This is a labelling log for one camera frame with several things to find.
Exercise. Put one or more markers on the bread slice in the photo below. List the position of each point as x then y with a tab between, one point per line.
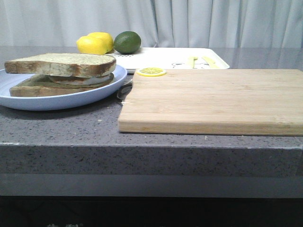
63	64
41	85

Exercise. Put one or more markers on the grey curtain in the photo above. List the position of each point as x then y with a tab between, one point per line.
159	23

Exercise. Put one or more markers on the light blue plate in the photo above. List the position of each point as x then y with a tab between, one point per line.
47	103

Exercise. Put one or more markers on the yellow lemon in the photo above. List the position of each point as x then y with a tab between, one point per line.
91	45
107	39

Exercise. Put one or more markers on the white serving tray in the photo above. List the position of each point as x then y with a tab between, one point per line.
167	58

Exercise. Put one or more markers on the green lime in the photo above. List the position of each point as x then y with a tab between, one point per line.
127	42

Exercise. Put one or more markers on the wooden cutting board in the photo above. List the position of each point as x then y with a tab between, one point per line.
222	102

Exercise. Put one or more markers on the front yellow lemon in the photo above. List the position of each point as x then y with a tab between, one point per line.
91	45

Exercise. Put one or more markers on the lemon slice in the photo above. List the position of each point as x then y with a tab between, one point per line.
151	72

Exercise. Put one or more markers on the yellow plastic knife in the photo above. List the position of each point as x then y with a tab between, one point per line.
212	64

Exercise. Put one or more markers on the yellow plastic fork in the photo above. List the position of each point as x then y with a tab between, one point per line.
191	61

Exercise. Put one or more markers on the rear yellow lemon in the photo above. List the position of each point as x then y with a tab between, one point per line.
107	39

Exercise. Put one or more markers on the fried egg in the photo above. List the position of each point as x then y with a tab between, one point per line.
81	81

